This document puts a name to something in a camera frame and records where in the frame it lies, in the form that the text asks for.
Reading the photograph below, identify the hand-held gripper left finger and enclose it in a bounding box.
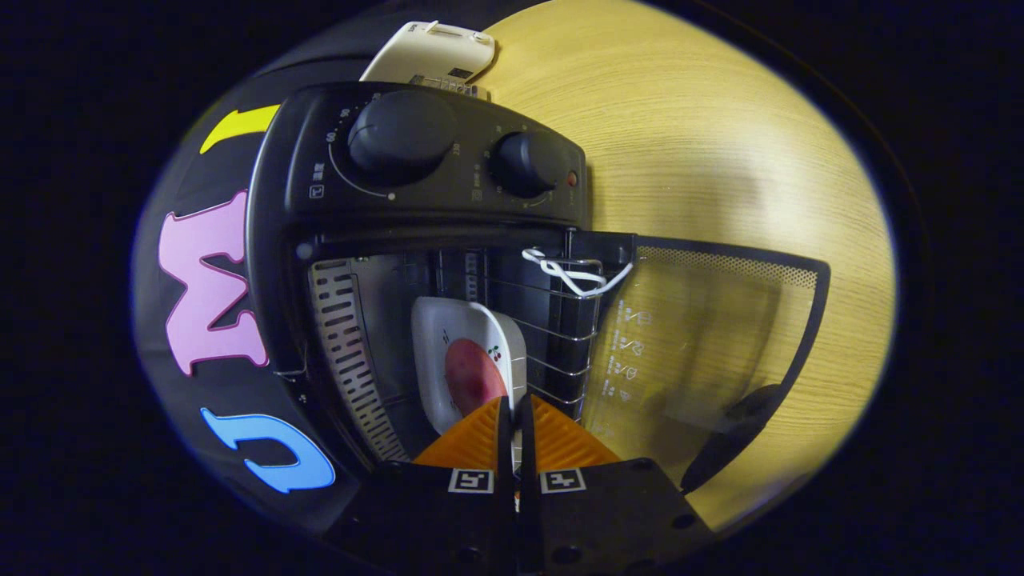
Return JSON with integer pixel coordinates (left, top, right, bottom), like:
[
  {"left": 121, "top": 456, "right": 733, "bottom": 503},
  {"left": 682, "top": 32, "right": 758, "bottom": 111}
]
[{"left": 328, "top": 396, "right": 517, "bottom": 576}]

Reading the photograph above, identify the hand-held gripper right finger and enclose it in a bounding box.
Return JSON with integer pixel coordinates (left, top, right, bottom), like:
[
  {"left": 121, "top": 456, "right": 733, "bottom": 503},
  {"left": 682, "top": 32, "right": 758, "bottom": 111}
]
[{"left": 516, "top": 394, "right": 717, "bottom": 576}]

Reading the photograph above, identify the pink round bun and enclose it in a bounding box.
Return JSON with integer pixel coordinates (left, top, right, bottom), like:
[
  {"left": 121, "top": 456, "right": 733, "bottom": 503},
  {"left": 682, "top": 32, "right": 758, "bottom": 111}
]
[{"left": 444, "top": 338, "right": 510, "bottom": 418}]

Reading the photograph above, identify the white square plate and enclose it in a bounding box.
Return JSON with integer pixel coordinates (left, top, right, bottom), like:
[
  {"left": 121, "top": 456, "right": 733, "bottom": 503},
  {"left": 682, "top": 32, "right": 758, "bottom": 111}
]
[{"left": 410, "top": 296, "right": 529, "bottom": 437}]

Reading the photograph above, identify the black toaster oven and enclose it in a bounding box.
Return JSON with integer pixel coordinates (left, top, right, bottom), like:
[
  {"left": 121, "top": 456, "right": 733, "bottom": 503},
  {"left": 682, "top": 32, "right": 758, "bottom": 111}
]
[{"left": 246, "top": 80, "right": 831, "bottom": 513}]

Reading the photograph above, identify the white bread toaster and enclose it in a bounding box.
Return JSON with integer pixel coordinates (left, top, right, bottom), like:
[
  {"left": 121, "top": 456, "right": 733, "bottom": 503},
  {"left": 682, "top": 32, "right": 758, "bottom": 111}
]
[{"left": 360, "top": 20, "right": 497, "bottom": 101}]

